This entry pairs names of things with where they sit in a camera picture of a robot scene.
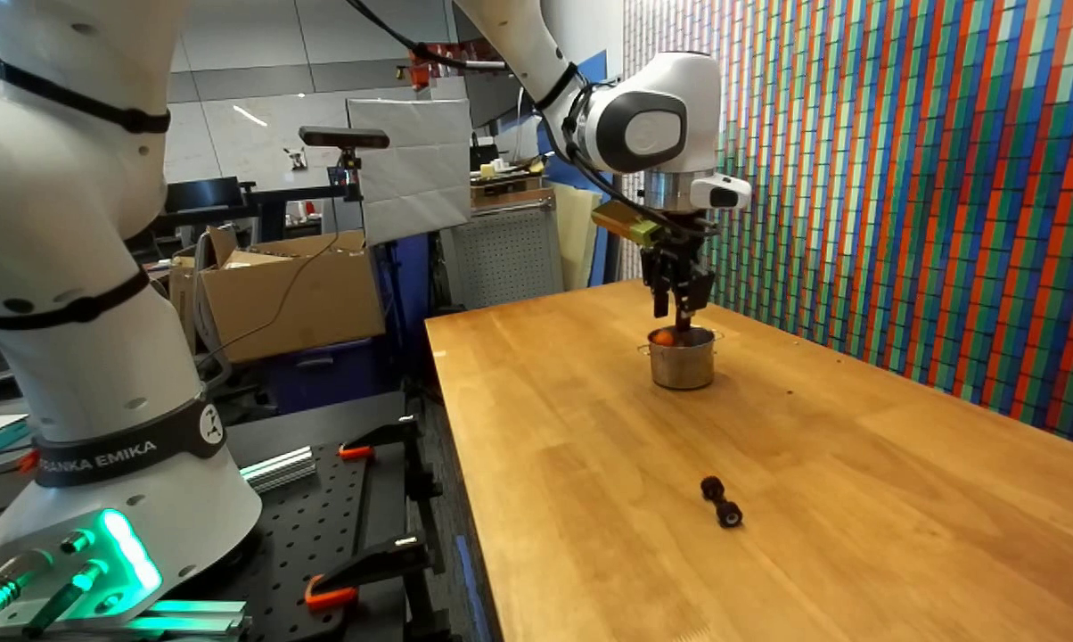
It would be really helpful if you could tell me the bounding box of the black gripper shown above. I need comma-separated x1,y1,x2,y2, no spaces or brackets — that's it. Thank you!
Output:
642,215,713,340

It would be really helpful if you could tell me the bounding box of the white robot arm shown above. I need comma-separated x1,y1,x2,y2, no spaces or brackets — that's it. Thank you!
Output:
0,0,261,629

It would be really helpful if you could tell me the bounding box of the silver metal pot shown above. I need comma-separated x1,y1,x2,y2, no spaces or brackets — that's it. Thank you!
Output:
648,329,717,394

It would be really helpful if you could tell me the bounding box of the small black dumbbell object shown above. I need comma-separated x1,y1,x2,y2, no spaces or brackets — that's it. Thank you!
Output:
699,476,744,529

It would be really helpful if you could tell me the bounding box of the orange black clamp far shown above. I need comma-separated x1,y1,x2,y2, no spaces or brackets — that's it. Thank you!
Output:
336,414,421,460

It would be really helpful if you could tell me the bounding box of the orange black clamp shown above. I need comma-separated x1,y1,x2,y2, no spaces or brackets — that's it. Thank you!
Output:
336,414,421,460
302,535,427,614

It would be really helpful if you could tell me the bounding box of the orange black clamp near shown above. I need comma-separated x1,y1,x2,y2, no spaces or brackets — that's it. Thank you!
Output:
302,535,427,614

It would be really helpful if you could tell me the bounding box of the cardboard box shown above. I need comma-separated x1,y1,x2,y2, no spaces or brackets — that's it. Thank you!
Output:
168,227,386,363

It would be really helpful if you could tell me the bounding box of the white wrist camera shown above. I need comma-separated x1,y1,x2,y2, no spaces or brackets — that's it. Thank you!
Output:
692,170,752,209

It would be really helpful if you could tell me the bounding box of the black bar camera on tripod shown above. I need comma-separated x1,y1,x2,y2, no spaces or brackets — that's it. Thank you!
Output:
301,125,390,188

